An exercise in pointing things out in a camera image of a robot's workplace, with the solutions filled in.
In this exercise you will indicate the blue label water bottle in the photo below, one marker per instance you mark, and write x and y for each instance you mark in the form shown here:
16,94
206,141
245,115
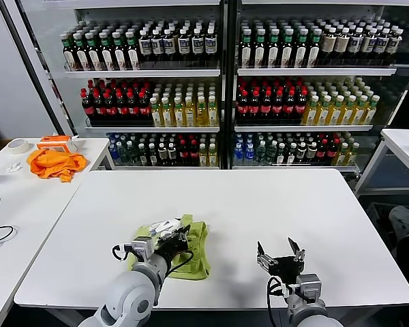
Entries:
238,153
113,155
249,153

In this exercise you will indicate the yellow juice bottle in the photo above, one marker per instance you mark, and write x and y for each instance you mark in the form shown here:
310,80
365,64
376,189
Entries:
212,114
201,115
178,116
322,114
167,116
310,114
334,114
358,114
347,114
370,114
155,116
189,115

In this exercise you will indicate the small green tinted bottle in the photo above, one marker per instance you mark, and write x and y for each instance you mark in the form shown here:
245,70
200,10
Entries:
260,153
123,155
270,153
133,155

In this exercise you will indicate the white side table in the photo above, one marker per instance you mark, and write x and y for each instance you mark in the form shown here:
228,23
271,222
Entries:
402,153
27,204

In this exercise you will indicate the black slanted frame bar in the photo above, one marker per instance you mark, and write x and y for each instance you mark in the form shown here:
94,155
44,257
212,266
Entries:
37,71

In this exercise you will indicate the drinks shelf unit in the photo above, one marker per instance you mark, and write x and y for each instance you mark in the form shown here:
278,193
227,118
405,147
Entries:
139,72
310,71

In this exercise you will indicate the blue label dark bottle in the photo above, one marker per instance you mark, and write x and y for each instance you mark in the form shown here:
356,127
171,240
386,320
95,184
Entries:
210,44
381,45
183,45
368,44
197,45
354,44
144,46
169,45
393,45
157,46

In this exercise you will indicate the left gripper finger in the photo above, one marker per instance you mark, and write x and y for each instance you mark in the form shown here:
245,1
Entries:
169,237
185,235

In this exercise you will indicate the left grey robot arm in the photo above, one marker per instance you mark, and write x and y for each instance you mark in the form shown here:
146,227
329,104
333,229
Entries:
133,296

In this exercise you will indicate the beige label bottle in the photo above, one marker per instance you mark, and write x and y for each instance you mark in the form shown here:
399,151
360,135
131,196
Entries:
341,44
328,44

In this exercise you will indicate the small white plastic object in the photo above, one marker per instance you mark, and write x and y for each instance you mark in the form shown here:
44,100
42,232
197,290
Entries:
14,167

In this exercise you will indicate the small dark white-cap bottle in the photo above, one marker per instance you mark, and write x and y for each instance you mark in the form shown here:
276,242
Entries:
291,155
142,155
152,155
281,155

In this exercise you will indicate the green cap dark bottle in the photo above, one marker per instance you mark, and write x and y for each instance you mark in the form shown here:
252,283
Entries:
300,51
119,54
106,54
313,51
246,51
69,54
132,54
273,51
80,54
287,51
93,54
259,51

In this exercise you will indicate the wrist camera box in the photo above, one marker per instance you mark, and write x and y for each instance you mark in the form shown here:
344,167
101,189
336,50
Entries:
308,286
142,249

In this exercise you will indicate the small white label bottle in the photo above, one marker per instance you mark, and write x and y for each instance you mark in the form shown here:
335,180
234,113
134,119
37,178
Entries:
171,153
311,151
162,153
300,151

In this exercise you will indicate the yellow-green T-shirt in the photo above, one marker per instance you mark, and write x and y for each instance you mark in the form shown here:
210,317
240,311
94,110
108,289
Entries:
199,252

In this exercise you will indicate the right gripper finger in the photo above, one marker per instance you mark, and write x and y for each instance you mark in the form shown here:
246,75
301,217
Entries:
266,263
299,254

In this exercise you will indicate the small red cap bottle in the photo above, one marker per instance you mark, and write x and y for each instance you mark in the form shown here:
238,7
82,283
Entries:
331,153
322,153
184,155
193,155

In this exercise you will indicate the small yellow drink bottle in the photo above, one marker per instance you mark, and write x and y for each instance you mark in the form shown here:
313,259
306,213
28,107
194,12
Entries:
202,156
212,156
351,156
341,156

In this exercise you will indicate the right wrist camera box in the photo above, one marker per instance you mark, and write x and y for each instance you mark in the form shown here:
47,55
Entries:
308,286

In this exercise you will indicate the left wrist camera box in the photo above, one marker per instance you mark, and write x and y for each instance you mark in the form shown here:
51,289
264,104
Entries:
142,249

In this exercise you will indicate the beige tape roll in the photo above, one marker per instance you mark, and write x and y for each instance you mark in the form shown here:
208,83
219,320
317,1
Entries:
20,152

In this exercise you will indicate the orange box with window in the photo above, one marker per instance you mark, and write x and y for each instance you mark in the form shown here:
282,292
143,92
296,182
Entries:
54,139

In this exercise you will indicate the crumpled orange cloth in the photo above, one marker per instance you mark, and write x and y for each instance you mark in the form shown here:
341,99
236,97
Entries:
51,165

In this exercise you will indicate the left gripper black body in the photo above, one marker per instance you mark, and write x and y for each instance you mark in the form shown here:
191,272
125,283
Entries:
172,250

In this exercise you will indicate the white plastic bag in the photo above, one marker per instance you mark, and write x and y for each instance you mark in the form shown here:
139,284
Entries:
404,218

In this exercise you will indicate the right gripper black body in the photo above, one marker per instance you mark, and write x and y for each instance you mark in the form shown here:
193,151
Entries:
286,270

